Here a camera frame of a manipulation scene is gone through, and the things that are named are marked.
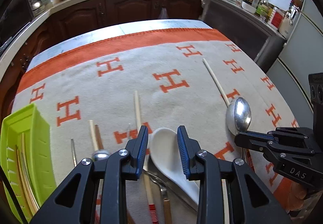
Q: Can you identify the large metal spoon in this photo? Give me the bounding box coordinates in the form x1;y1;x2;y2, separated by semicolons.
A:
225;96;253;159

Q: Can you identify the metal chopstick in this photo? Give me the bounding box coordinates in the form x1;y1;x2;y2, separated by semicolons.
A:
71;138;77;167

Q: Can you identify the light chopstick red band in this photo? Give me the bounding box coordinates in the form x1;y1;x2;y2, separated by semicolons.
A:
134;90;159;224

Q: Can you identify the white ceramic soup spoon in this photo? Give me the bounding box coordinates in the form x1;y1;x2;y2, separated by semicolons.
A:
149;128;199;209

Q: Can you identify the wooden handled metal spoon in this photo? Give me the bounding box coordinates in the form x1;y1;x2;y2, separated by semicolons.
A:
145;171;172;224

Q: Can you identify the green plastic utensil tray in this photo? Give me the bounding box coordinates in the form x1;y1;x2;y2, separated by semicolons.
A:
1;104;56;221

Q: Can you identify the person's right hand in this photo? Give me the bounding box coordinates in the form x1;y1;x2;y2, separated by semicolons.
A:
285;182;307;211

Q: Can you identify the small round metal spoon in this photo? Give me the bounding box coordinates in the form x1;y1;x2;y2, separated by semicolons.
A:
91;149;110;161

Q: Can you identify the brown chopstick in tray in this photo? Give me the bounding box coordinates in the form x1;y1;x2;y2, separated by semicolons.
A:
16;146;33;217

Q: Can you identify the dark brown wooden chopstick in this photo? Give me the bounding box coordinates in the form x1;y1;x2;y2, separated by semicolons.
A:
95;124;104;150

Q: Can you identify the light chopstick beside brown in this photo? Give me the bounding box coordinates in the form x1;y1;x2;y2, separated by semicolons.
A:
89;120;99;151

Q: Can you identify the orange beige H blanket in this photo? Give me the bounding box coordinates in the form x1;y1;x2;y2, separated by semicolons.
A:
11;27;300;224

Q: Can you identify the red label jar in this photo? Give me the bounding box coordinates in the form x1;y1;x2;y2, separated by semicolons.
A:
268;7;285;30

